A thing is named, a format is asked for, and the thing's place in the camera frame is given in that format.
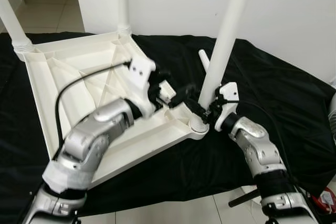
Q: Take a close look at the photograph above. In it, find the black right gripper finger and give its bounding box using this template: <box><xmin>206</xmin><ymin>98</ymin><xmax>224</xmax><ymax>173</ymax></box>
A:
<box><xmin>185</xmin><ymin>100</ymin><xmax>208</xmax><ymax>120</ymax></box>

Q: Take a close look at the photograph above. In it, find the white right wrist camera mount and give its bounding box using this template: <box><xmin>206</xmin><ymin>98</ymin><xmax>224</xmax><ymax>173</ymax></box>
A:
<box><xmin>213</xmin><ymin>82</ymin><xmax>240</xmax><ymax>130</ymax></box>

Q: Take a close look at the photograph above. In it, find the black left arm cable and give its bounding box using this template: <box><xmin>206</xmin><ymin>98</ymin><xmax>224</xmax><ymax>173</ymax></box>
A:
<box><xmin>54</xmin><ymin>61</ymin><xmax>132</xmax><ymax>156</ymax></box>

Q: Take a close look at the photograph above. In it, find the white plastic table top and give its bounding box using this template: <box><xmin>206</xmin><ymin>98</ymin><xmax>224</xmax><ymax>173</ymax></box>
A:
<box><xmin>21</xmin><ymin>31</ymin><xmax>211</xmax><ymax>189</ymax></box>

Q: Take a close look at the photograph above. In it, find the black table cloth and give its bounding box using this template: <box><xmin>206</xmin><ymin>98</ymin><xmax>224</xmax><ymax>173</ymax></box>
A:
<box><xmin>0</xmin><ymin>33</ymin><xmax>336</xmax><ymax>217</ymax></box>

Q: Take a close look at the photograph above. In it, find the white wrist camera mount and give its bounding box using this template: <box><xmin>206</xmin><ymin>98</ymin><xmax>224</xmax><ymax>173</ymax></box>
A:
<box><xmin>213</xmin><ymin>82</ymin><xmax>240</xmax><ymax>130</ymax></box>
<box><xmin>126</xmin><ymin>56</ymin><xmax>158</xmax><ymax>117</ymax></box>

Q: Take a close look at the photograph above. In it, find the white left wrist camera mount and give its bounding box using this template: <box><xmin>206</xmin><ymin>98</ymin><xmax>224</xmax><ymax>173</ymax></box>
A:
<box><xmin>126</xmin><ymin>56</ymin><xmax>158</xmax><ymax>117</ymax></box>

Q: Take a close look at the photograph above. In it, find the red black round device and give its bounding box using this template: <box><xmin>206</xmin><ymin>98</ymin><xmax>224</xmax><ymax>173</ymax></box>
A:
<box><xmin>312</xmin><ymin>190</ymin><xmax>336</xmax><ymax>214</ymax></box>

